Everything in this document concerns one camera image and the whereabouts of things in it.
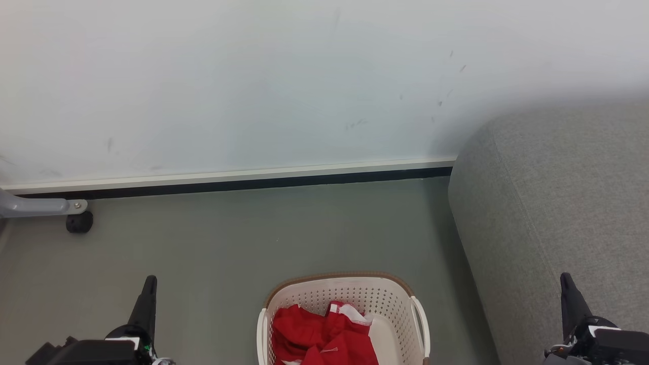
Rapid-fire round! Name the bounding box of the grey fabric sofa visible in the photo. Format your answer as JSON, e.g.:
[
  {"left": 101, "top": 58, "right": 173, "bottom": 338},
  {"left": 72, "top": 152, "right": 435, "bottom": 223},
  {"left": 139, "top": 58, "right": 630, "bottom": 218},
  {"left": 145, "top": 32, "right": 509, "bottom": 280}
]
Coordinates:
[{"left": 448, "top": 99, "right": 649, "bottom": 365}]

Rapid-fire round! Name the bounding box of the black caster wheel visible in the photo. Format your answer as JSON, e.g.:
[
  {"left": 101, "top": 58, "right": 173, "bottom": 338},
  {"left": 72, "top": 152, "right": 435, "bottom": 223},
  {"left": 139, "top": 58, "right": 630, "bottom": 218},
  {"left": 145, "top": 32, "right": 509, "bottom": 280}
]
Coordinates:
[{"left": 66, "top": 210, "right": 94, "bottom": 234}]

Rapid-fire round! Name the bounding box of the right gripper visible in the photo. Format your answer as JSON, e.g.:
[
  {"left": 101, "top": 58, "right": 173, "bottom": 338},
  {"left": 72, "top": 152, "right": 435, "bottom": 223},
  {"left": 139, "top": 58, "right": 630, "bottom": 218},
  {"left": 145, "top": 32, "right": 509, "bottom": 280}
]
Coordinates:
[{"left": 543, "top": 273, "right": 649, "bottom": 365}]

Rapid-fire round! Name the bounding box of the red basketball jersey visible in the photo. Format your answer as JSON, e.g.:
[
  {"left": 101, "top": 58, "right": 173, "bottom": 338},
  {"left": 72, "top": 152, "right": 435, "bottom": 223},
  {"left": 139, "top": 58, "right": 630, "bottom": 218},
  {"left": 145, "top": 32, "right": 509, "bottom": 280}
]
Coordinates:
[{"left": 272, "top": 301, "right": 380, "bottom": 365}]

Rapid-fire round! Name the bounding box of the grey metal base leg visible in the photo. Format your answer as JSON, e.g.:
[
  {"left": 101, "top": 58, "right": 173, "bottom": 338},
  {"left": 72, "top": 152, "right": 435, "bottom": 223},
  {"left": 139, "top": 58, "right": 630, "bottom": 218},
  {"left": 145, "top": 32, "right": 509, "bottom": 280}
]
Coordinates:
[{"left": 0, "top": 188, "right": 88, "bottom": 220}]

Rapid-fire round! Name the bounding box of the white and black skirting board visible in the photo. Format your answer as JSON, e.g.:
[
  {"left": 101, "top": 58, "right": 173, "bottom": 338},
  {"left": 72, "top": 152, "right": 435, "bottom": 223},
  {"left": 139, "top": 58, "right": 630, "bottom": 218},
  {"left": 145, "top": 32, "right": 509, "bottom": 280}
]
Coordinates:
[{"left": 0, "top": 158, "right": 457, "bottom": 199}]

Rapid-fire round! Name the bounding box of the white perforated laundry basket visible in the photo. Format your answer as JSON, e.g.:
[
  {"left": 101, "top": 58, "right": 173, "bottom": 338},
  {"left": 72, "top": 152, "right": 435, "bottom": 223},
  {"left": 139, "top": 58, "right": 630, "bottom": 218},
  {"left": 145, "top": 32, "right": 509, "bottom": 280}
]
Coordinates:
[{"left": 256, "top": 272, "right": 431, "bottom": 365}]

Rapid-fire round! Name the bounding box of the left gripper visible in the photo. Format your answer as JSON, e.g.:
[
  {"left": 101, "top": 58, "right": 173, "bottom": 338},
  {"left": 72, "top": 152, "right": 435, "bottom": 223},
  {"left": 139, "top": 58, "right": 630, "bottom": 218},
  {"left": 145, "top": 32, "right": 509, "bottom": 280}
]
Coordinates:
[{"left": 25, "top": 275, "right": 175, "bottom": 365}]

